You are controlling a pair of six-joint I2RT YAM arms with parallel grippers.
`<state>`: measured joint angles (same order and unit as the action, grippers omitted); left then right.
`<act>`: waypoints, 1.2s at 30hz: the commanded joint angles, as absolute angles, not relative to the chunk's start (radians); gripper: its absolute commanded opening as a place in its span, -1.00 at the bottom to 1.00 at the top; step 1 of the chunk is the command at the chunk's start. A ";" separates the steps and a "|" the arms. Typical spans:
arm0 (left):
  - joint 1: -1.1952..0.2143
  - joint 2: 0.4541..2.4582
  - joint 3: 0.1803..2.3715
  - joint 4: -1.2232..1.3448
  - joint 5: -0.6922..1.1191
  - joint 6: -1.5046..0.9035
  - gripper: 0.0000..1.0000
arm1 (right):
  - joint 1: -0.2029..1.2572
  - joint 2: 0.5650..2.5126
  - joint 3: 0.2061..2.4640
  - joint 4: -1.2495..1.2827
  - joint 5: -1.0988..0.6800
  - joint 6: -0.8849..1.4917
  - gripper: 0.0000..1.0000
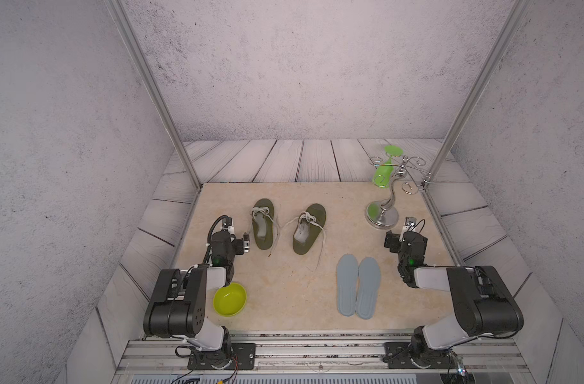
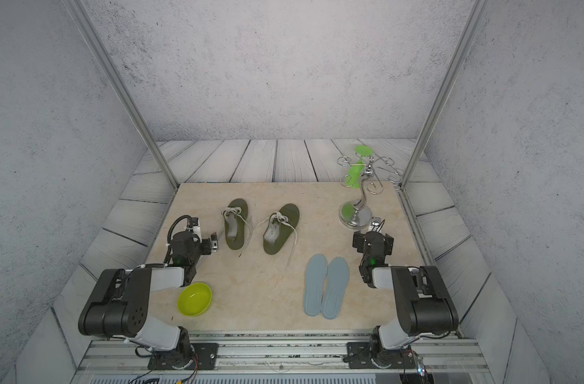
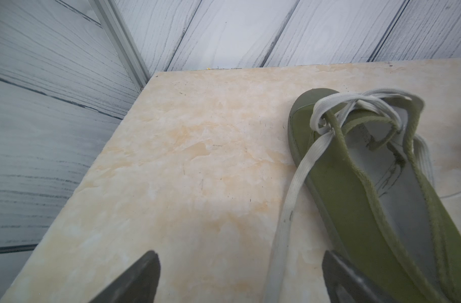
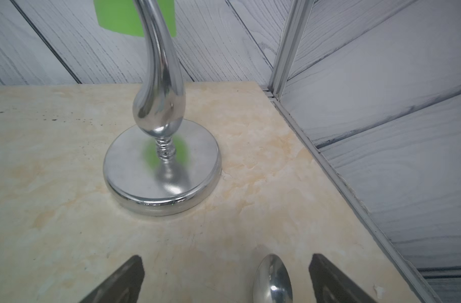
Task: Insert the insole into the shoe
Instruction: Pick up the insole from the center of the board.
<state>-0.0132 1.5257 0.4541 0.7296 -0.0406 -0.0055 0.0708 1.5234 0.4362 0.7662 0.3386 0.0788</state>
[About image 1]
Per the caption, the olive green shoe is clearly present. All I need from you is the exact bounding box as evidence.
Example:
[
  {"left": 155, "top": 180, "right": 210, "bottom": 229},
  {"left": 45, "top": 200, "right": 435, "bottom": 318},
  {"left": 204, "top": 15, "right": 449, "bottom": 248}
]
[
  {"left": 250, "top": 198, "right": 281, "bottom": 254},
  {"left": 283, "top": 203, "right": 327, "bottom": 267}
]

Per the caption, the green plastic wine glass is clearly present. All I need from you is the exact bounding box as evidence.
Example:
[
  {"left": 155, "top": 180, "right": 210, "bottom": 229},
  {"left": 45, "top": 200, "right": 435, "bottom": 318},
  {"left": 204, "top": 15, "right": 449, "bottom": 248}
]
[{"left": 370, "top": 145, "right": 403, "bottom": 188}]

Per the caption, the left aluminium frame post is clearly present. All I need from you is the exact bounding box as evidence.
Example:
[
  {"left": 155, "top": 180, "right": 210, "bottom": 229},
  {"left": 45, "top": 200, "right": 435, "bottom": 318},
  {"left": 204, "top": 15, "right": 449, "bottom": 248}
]
[{"left": 105, "top": 0, "right": 202, "bottom": 190}]

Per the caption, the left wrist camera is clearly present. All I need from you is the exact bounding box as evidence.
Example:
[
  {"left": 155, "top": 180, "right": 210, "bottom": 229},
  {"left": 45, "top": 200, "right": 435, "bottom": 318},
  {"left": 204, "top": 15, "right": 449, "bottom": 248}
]
[{"left": 222, "top": 216, "right": 235, "bottom": 237}]

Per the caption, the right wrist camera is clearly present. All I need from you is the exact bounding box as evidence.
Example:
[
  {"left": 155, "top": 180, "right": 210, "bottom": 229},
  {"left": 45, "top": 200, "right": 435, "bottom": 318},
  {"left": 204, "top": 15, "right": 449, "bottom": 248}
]
[{"left": 402, "top": 217, "right": 417, "bottom": 233}]

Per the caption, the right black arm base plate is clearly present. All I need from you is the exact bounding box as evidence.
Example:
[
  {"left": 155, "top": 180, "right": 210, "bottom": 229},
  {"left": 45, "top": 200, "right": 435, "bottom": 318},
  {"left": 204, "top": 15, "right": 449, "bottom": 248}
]
[{"left": 382, "top": 342, "right": 458, "bottom": 370}]

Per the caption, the grey blue insole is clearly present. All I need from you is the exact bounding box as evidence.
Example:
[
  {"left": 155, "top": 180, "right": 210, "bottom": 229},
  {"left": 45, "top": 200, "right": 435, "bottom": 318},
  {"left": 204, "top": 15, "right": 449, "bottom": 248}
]
[
  {"left": 355, "top": 258, "right": 381, "bottom": 320},
  {"left": 336, "top": 254, "right": 359, "bottom": 317}
]

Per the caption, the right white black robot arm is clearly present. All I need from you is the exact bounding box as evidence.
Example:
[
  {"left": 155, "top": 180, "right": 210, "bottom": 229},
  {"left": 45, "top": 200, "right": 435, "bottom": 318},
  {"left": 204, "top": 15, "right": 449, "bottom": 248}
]
[{"left": 384, "top": 230, "right": 524, "bottom": 369}]

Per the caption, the lime green bowl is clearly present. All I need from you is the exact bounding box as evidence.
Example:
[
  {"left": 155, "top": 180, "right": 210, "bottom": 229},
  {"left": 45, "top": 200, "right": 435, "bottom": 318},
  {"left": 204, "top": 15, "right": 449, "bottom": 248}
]
[{"left": 213, "top": 283, "right": 247, "bottom": 317}]

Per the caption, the silver metal cup stand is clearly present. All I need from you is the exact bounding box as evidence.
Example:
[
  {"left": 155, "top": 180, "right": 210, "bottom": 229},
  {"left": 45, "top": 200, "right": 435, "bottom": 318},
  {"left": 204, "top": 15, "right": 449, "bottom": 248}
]
[{"left": 365, "top": 155, "right": 426, "bottom": 230}]

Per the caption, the aluminium frame post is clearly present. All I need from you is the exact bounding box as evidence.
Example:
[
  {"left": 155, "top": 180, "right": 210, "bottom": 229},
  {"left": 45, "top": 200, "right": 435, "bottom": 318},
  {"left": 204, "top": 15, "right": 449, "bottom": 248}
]
[
  {"left": 422, "top": 0, "right": 530, "bottom": 190},
  {"left": 105, "top": 0, "right": 202, "bottom": 190}
]

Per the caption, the right aluminium frame post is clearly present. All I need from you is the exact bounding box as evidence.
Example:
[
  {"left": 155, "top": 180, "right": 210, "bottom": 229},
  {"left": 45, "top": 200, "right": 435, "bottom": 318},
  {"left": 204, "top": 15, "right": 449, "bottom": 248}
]
[{"left": 422, "top": 0, "right": 530, "bottom": 190}]

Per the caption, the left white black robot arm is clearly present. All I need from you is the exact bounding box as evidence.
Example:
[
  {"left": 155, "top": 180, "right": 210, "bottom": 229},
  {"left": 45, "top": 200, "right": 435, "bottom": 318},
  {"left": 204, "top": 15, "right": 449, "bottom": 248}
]
[{"left": 143, "top": 215, "right": 250, "bottom": 355}]

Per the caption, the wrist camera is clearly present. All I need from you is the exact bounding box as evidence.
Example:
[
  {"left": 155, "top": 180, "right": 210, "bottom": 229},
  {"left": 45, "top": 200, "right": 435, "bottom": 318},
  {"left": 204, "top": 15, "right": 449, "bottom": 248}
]
[
  {"left": 222, "top": 216, "right": 235, "bottom": 237},
  {"left": 402, "top": 217, "right": 417, "bottom": 233}
]

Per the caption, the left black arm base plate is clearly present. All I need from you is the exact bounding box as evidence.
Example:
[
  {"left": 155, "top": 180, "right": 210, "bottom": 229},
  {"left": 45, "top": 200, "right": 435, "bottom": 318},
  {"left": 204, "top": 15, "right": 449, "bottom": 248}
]
[{"left": 187, "top": 342, "right": 256, "bottom": 371}]

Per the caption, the aluminium front rail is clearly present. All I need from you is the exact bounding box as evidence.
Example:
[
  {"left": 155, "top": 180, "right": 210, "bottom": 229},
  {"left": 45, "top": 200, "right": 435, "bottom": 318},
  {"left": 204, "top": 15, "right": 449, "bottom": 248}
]
[{"left": 111, "top": 332, "right": 535, "bottom": 384}]

